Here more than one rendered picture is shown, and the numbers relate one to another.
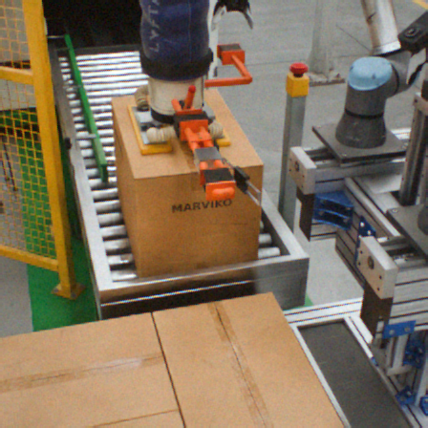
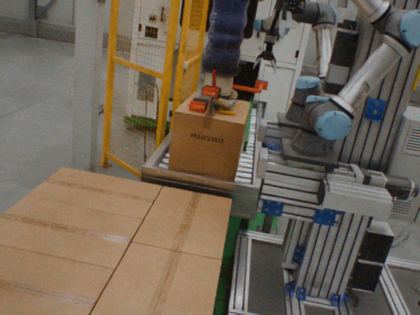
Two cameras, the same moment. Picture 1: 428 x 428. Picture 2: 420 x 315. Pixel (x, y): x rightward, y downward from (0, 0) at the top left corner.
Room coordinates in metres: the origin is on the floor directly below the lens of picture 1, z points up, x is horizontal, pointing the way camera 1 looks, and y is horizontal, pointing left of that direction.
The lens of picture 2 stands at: (-0.22, -0.73, 1.54)
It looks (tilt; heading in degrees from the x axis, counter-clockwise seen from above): 21 degrees down; 19
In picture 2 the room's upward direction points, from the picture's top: 9 degrees clockwise
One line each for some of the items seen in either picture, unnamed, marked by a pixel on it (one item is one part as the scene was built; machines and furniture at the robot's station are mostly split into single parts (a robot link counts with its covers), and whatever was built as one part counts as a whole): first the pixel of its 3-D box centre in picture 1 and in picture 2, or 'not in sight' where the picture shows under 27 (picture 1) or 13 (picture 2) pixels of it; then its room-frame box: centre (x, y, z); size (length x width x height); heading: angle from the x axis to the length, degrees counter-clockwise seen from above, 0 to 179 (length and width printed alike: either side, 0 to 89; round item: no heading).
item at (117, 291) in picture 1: (206, 277); (200, 180); (1.77, 0.02, 0.58); 0.70 x 0.03 x 0.06; 106
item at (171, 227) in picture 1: (181, 180); (211, 136); (2.11, 0.12, 0.75); 0.60 x 0.40 x 0.40; 14
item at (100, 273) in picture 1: (72, 147); (182, 128); (2.81, 0.65, 0.50); 2.31 x 0.05 x 0.19; 16
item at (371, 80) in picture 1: (369, 84); (307, 89); (1.89, -0.44, 1.20); 0.13 x 0.12 x 0.14; 136
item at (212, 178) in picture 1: (217, 183); (199, 105); (1.53, -0.01, 1.08); 0.08 x 0.07 x 0.05; 14
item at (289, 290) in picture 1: (206, 303); (197, 197); (1.77, 0.02, 0.47); 0.70 x 0.03 x 0.15; 106
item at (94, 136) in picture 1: (74, 95); not in sight; (3.17, 0.69, 0.60); 1.60 x 0.10 x 0.09; 16
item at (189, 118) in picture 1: (191, 124); (211, 92); (1.87, 0.07, 1.08); 0.10 x 0.08 x 0.06; 104
